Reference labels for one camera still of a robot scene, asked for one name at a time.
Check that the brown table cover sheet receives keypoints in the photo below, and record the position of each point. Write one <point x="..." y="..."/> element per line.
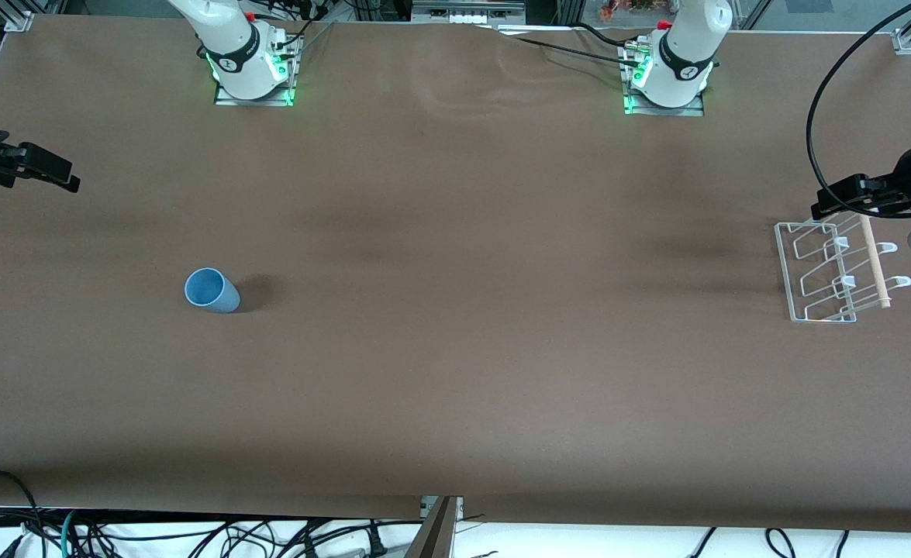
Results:
<point x="455" y="349"/>

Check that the brown table support beam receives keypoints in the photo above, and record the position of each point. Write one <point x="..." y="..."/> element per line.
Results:
<point x="436" y="535"/>

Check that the light blue plastic cup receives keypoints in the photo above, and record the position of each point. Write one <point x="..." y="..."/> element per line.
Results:
<point x="222" y="298"/>

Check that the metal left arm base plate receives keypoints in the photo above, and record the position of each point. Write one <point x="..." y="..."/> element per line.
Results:
<point x="664" y="111"/>

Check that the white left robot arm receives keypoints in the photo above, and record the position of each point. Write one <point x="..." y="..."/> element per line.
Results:
<point x="684" y="74"/>

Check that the grey metal device box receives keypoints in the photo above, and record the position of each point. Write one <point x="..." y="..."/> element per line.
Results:
<point x="467" y="17"/>

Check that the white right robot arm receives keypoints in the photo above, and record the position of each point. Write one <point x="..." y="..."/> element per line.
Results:
<point x="238" y="70"/>

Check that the colourful orange red objects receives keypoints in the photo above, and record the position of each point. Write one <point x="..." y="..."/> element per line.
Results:
<point x="626" y="8"/>

